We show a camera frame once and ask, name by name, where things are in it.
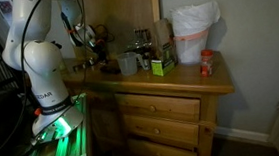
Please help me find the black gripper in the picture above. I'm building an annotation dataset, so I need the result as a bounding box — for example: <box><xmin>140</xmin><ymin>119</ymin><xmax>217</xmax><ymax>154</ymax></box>
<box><xmin>89</xmin><ymin>34</ymin><xmax>111</xmax><ymax>65</ymax></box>

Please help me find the spice jar white label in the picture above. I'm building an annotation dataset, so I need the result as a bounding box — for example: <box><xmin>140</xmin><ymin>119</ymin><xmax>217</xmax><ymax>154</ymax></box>
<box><xmin>141</xmin><ymin>51</ymin><xmax>153</xmax><ymax>72</ymax></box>

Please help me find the clear plastic measuring cup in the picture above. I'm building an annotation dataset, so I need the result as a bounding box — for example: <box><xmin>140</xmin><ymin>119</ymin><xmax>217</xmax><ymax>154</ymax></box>
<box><xmin>114</xmin><ymin>51</ymin><xmax>147</xmax><ymax>78</ymax></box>

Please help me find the wooden dresser back panel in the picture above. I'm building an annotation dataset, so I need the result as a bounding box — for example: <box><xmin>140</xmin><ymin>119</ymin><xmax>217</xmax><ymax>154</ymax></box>
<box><xmin>81</xmin><ymin>0</ymin><xmax>165</xmax><ymax>60</ymax></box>

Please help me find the green cardboard box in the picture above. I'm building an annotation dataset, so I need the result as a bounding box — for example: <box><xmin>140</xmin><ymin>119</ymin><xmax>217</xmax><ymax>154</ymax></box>
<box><xmin>149</xmin><ymin>39</ymin><xmax>177</xmax><ymax>78</ymax></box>

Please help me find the wooden dresser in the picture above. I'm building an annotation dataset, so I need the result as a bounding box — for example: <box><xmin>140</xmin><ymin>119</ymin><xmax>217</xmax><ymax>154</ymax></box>
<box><xmin>59</xmin><ymin>45</ymin><xmax>241</xmax><ymax>156</ymax></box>

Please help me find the large wooden dresser drawer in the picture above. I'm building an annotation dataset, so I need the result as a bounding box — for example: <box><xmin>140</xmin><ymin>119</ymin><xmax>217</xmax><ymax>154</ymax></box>
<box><xmin>114</xmin><ymin>86</ymin><xmax>203</xmax><ymax>130</ymax></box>

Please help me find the white lined trash bin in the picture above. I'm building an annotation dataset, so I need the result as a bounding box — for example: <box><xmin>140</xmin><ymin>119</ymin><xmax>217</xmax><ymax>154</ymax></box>
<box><xmin>169</xmin><ymin>0</ymin><xmax>226</xmax><ymax>67</ymax></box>

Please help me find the medium wooden dresser drawer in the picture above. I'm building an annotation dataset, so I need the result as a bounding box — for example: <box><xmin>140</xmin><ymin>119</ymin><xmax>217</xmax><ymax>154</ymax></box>
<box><xmin>121</xmin><ymin>108</ymin><xmax>202</xmax><ymax>152</ymax></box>

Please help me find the aluminium extrusion robot stand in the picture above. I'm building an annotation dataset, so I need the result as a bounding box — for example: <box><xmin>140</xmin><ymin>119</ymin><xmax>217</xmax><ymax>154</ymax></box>
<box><xmin>5</xmin><ymin>91</ymin><xmax>93</xmax><ymax>156</ymax></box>

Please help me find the red spice bottle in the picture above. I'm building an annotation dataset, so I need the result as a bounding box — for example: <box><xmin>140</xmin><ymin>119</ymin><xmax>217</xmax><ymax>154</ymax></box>
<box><xmin>199</xmin><ymin>48</ymin><xmax>217</xmax><ymax>78</ymax></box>

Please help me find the white framed picture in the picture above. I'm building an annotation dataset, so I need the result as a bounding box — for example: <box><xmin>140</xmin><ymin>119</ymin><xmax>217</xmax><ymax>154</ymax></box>
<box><xmin>0</xmin><ymin>0</ymin><xmax>17</xmax><ymax>27</ymax></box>

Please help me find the lowest wooden dresser drawer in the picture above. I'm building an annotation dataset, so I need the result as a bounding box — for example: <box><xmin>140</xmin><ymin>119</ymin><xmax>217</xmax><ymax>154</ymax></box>
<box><xmin>127</xmin><ymin>133</ymin><xmax>199</xmax><ymax>156</ymax></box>

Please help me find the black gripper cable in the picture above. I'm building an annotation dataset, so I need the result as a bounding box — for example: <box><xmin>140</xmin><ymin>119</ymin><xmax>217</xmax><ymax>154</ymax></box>
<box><xmin>92</xmin><ymin>22</ymin><xmax>117</xmax><ymax>45</ymax></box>

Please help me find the black power cable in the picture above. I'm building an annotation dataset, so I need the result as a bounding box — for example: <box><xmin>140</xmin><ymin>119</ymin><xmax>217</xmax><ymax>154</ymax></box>
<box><xmin>0</xmin><ymin>0</ymin><xmax>59</xmax><ymax>156</ymax></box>

